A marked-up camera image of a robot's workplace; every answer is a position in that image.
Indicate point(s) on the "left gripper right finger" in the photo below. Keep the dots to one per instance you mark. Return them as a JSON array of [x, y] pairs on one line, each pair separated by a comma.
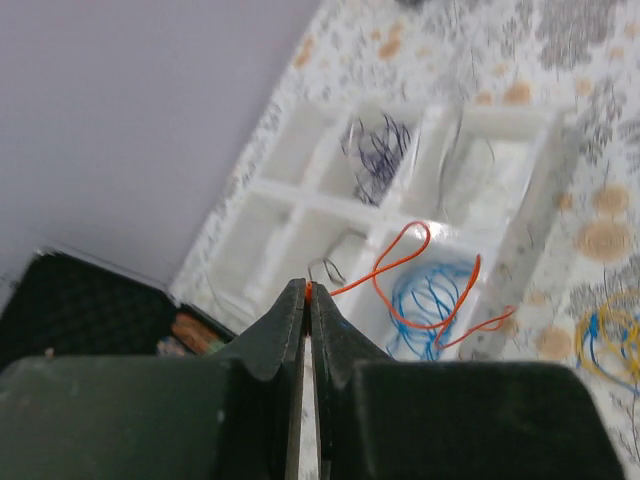
[[379, 418]]

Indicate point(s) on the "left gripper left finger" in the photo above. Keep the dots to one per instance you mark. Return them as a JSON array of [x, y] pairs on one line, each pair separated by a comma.
[[234, 414]]

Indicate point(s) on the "white compartment tray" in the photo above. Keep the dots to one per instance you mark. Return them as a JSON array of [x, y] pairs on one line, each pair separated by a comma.
[[424, 221]]

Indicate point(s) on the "black poker chip case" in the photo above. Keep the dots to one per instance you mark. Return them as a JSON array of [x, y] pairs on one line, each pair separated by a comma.
[[65, 306]]

